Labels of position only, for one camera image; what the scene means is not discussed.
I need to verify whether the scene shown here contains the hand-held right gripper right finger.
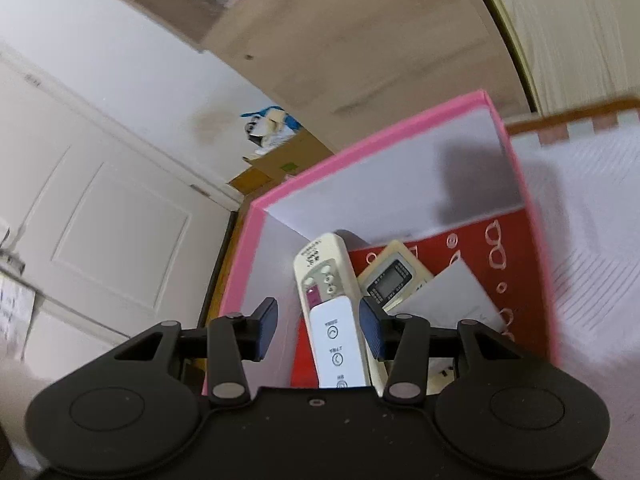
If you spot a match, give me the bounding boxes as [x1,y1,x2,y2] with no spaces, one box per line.
[359,296,524,405]

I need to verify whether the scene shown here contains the white bag with blue handle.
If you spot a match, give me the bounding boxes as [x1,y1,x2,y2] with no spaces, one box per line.
[239,104,304,157]

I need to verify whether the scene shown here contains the pink cardboard box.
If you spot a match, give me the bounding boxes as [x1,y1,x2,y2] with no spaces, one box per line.
[202,89,564,397]

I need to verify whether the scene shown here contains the white rectangular case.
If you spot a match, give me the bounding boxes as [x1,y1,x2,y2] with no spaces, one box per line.
[399,257,507,335]

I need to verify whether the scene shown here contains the metal door handle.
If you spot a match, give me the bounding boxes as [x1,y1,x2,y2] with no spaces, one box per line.
[0,217,26,274]

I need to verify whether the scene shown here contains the white remote control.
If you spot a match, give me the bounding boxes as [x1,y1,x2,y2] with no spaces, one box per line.
[308,296,372,390]

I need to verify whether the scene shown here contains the wooden shelf cabinet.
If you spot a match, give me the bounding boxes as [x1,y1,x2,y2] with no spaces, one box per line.
[100,0,507,157]

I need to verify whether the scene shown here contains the white door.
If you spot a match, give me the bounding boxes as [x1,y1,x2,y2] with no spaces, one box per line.
[0,40,242,378]

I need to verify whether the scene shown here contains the red printed sheet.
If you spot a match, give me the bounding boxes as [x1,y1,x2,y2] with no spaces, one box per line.
[291,206,559,389]

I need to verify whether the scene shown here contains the cardboard box with clutter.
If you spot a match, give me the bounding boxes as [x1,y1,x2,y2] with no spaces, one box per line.
[227,127,337,197]

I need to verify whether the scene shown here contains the white paper note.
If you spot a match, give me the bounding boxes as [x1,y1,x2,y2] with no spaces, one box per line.
[0,270,37,362]

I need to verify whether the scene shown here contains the wooden bed frame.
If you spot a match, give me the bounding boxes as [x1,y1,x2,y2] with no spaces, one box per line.
[504,96,640,137]

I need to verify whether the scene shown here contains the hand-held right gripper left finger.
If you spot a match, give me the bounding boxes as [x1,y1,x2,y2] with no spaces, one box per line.
[115,297,279,407]

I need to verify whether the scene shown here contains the pale wooden wardrobe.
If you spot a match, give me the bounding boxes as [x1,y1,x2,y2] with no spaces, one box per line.
[469,0,640,113]

